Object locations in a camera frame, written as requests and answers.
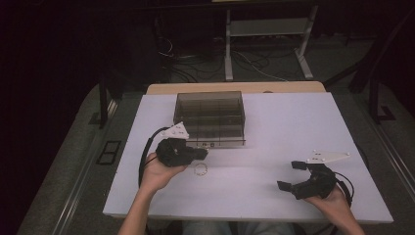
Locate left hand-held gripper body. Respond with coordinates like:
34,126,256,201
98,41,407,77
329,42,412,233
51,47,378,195
156,121,201,168

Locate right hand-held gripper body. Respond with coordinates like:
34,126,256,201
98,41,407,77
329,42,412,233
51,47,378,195
295,149,351,201

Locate smoky clear acrylic drawer box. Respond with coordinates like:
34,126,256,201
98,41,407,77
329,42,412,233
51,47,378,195
172,90,247,149

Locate person's right hand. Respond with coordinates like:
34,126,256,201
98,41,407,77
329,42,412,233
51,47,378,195
304,184,352,220

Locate person's left hand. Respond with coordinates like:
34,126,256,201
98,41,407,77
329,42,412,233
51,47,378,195
140,151,189,197

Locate black metal stand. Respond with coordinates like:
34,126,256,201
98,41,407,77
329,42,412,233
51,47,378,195
347,9,415,125

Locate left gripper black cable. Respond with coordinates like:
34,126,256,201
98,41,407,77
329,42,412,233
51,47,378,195
138,126,170,189

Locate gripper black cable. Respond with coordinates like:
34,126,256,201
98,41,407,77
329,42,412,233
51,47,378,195
138,126,170,189
333,170,355,209

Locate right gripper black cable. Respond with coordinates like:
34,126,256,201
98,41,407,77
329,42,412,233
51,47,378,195
333,170,355,209

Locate black floor socket frame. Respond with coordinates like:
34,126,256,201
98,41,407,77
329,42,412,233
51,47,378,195
96,140,122,166

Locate black floor cable bundle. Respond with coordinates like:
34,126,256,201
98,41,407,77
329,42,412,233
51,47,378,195
157,33,229,83

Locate white floor cable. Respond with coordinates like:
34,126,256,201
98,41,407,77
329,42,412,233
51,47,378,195
234,51,289,82

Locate white metal stand frame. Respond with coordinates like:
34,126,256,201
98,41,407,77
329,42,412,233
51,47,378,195
224,5,319,82

